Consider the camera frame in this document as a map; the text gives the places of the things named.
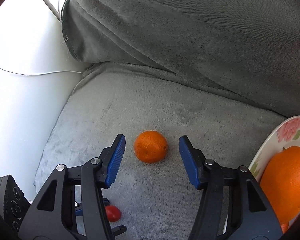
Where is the smaller red cherry tomato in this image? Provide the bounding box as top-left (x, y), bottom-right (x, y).
top-left (105, 205), bottom-right (121, 222)

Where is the large orange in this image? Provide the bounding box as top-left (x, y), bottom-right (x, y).
top-left (260, 146), bottom-right (300, 224)

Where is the mandarin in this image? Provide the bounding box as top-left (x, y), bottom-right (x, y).
top-left (134, 131), bottom-right (168, 164)
top-left (280, 222), bottom-right (289, 234)

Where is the light grey seat cover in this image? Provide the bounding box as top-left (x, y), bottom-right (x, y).
top-left (34, 63), bottom-right (283, 239)

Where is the floral white plate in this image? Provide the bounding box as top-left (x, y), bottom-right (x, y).
top-left (248, 115), bottom-right (300, 233)

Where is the grey blanket on backrest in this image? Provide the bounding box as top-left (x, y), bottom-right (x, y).
top-left (61, 0), bottom-right (300, 117)

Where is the black camera box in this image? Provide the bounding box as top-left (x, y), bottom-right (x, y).
top-left (0, 174), bottom-right (31, 235)

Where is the white cable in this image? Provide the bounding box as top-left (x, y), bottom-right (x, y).
top-left (0, 61), bottom-right (83, 77)

